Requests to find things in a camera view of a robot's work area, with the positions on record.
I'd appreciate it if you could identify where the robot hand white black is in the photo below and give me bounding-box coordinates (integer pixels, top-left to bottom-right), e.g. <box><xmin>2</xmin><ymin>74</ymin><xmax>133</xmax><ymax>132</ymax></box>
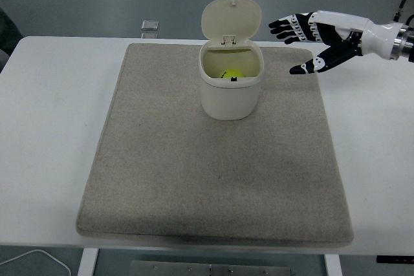
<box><xmin>268</xmin><ymin>10</ymin><xmax>402</xmax><ymax>76</ymax></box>

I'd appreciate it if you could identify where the yellow tennis ball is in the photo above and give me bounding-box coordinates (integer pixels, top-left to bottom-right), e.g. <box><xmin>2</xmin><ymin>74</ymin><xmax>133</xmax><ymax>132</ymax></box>
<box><xmin>217</xmin><ymin>68</ymin><xmax>245</xmax><ymax>79</ymax></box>

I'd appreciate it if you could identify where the white bin with flip lid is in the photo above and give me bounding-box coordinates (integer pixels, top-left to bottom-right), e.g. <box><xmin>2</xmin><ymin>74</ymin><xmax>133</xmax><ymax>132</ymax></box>
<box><xmin>197</xmin><ymin>0</ymin><xmax>264</xmax><ymax>121</ymax></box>

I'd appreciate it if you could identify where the beige fabric mat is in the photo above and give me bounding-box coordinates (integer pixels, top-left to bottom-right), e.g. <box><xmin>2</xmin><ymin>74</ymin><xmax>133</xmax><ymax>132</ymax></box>
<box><xmin>76</xmin><ymin>42</ymin><xmax>356</xmax><ymax>247</ymax></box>

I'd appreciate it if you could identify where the black bar under table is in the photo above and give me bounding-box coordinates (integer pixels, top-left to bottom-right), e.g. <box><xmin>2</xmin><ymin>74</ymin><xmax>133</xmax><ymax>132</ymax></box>
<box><xmin>376</xmin><ymin>255</ymin><xmax>414</xmax><ymax>264</ymax></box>

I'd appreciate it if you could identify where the white table leg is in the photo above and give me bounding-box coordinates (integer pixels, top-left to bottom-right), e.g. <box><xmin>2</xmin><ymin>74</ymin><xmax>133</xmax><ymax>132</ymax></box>
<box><xmin>323</xmin><ymin>252</ymin><xmax>343</xmax><ymax>276</ymax></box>
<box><xmin>77</xmin><ymin>247</ymin><xmax>100</xmax><ymax>276</ymax></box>

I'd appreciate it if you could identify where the grey metal plate with screws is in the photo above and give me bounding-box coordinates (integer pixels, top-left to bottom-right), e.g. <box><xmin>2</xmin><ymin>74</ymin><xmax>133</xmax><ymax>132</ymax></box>
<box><xmin>130</xmin><ymin>260</ymin><xmax>294</xmax><ymax>276</ymax></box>

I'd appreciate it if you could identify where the white cable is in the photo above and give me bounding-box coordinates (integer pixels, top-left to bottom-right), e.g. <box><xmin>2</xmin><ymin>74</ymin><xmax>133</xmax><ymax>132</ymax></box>
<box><xmin>0</xmin><ymin>248</ymin><xmax>72</xmax><ymax>276</ymax></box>

